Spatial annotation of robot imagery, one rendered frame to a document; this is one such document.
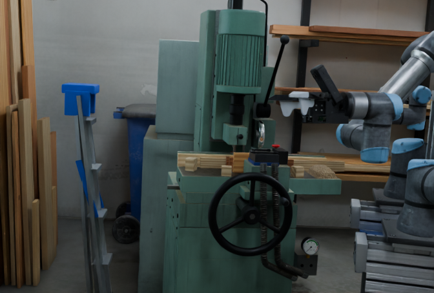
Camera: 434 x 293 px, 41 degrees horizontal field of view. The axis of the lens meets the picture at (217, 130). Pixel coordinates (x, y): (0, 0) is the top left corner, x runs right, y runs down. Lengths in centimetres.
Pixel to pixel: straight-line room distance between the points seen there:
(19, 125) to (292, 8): 234
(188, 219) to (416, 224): 78
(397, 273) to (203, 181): 72
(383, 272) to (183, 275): 72
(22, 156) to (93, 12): 164
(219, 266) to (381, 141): 85
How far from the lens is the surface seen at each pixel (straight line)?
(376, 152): 163
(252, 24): 216
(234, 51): 215
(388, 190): 239
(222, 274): 220
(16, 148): 330
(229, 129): 219
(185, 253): 216
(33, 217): 339
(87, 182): 291
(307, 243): 217
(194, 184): 209
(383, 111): 162
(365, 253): 191
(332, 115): 157
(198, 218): 212
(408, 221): 192
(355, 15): 476
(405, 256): 192
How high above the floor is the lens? 132
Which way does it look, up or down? 7 degrees down
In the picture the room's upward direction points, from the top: 3 degrees clockwise
